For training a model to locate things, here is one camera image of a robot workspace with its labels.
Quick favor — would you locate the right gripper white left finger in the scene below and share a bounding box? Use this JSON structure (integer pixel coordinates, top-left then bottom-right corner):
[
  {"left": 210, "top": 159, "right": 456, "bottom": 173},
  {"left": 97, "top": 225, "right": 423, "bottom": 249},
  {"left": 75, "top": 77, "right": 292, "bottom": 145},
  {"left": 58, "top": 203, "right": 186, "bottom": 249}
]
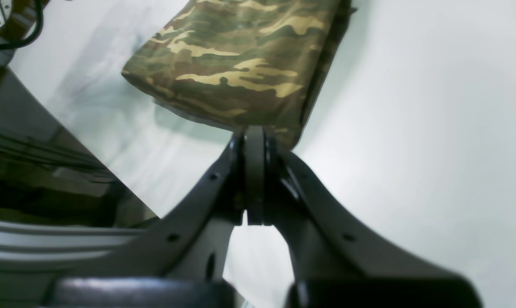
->
[{"left": 44, "top": 126, "right": 264, "bottom": 308}]

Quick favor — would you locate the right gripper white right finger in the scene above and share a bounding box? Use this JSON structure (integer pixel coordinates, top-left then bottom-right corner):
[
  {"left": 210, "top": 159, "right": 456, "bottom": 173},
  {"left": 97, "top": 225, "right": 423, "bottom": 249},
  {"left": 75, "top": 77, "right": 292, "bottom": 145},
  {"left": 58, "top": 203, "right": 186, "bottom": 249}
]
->
[{"left": 264, "top": 135, "right": 482, "bottom": 308}]

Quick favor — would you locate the camouflage T-shirt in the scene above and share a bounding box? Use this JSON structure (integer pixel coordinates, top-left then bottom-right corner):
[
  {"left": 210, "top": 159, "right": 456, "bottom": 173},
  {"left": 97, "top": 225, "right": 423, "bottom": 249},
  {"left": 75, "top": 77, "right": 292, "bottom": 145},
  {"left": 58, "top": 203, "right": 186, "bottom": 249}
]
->
[{"left": 121, "top": 0, "right": 355, "bottom": 149}]

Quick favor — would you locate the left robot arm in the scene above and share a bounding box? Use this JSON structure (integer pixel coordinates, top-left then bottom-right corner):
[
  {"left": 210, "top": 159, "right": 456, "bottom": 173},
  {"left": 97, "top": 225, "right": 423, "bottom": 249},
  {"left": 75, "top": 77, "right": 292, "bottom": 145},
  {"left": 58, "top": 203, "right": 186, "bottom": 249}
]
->
[{"left": 0, "top": 0, "right": 49, "bottom": 72}]

